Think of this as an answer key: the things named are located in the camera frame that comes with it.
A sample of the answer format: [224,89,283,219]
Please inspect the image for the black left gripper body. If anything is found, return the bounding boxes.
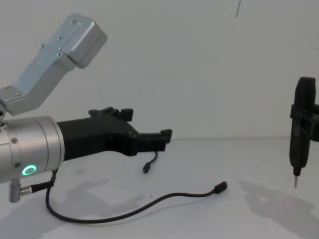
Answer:
[56,109,141,162]

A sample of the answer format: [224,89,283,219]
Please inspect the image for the black electric screwdriver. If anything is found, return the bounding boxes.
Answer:
[289,76,319,189]

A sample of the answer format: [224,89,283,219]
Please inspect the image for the white table cloth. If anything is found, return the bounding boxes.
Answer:
[0,137,319,239]

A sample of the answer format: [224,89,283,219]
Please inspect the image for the short black cable with plug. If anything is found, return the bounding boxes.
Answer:
[142,150,159,175]

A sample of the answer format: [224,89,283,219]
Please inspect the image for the long black cable with plug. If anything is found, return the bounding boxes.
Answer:
[20,168,228,224]

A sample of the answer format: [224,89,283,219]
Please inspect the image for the plain pale wall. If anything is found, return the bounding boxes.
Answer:
[0,0,319,144]

